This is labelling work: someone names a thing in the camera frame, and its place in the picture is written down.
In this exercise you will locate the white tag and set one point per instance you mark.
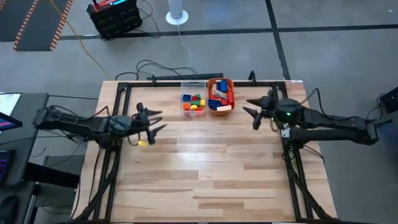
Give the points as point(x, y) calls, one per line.
point(285, 133)

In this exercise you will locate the keyboard with purple lights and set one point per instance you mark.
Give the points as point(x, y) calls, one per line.
point(4, 168)

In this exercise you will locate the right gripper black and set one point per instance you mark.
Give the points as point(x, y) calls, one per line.
point(268, 109)

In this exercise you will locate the black mat striped edges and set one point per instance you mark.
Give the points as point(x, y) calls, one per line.
point(40, 21)
point(12, 18)

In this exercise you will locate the white round stand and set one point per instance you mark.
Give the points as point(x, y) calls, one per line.
point(177, 15)

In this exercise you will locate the large red wooden block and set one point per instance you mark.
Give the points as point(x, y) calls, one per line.
point(224, 102)
point(231, 98)

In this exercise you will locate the black metal table frame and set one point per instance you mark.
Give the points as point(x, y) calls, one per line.
point(155, 84)

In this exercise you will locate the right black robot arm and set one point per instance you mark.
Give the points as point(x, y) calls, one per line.
point(335, 123)

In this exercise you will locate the clear plastic container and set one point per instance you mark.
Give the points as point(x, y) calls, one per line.
point(193, 88)

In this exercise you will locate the small yellow block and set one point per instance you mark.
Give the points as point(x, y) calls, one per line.
point(202, 102)
point(193, 107)
point(142, 143)

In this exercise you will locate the black plastic crate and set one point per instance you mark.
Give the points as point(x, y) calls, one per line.
point(115, 23)

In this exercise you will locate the large orange building brick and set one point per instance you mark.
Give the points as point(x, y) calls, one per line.
point(212, 92)

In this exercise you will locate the small green block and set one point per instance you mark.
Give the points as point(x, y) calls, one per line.
point(195, 103)

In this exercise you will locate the large blue building brick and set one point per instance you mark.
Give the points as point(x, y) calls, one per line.
point(223, 85)
point(214, 102)
point(212, 108)

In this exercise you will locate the screen with pink picture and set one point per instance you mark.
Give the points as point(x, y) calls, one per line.
point(7, 123)

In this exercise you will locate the orange plastic bin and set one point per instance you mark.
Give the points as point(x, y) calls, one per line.
point(209, 112)

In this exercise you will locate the green triangular block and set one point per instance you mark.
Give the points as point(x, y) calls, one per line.
point(198, 96)

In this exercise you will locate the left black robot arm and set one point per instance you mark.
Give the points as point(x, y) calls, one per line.
point(77, 123)

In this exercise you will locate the black device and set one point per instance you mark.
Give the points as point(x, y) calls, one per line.
point(390, 99)

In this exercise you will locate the small blue building brick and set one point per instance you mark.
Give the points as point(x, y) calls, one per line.
point(186, 97)

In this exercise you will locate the black computer mouse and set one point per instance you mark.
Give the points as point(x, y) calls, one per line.
point(7, 208)

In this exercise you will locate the white lit screen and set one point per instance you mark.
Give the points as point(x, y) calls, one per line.
point(7, 102)

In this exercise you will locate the red device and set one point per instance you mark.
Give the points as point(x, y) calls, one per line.
point(107, 3)

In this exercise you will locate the natural wooden block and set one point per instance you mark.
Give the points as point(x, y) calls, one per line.
point(220, 93)
point(224, 108)

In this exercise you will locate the small orange building brick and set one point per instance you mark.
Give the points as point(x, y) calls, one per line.
point(186, 106)

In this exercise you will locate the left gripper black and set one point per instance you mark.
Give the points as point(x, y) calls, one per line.
point(141, 123)

